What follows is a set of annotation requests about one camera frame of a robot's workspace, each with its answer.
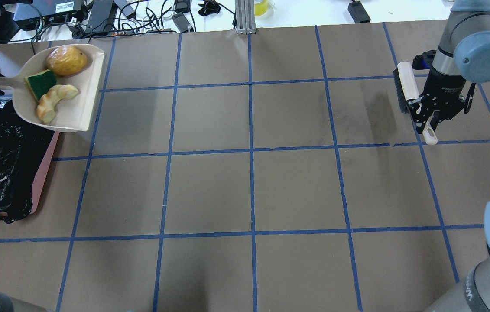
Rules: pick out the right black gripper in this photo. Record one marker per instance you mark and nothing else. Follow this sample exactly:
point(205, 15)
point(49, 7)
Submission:
point(445, 88)

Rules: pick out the beige hand brush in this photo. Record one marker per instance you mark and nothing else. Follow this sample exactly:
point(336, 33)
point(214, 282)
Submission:
point(411, 101)

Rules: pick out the yellow green sponge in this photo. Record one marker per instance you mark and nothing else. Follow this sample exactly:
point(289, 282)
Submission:
point(40, 83)

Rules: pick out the brown potato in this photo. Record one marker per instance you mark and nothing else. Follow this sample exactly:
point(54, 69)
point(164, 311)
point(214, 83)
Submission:
point(66, 60)

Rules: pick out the beige plastic dustpan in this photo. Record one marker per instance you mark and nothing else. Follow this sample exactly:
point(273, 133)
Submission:
point(60, 104)

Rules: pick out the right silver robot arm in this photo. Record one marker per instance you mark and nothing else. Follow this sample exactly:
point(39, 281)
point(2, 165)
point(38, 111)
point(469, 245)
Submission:
point(464, 50)

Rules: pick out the black trash bag bin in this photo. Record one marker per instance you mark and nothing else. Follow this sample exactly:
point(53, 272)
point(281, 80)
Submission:
point(22, 150)

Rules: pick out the black power adapter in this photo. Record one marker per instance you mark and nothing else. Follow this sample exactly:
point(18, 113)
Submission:
point(357, 12)

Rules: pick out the pink tray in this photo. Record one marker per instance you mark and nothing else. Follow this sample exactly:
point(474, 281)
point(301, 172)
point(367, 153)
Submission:
point(41, 174)

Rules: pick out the yellow tape roll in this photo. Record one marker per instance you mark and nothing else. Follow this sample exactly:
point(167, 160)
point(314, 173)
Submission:
point(262, 7)

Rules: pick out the aluminium frame post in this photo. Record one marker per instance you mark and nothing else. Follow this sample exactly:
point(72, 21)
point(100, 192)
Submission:
point(245, 17)

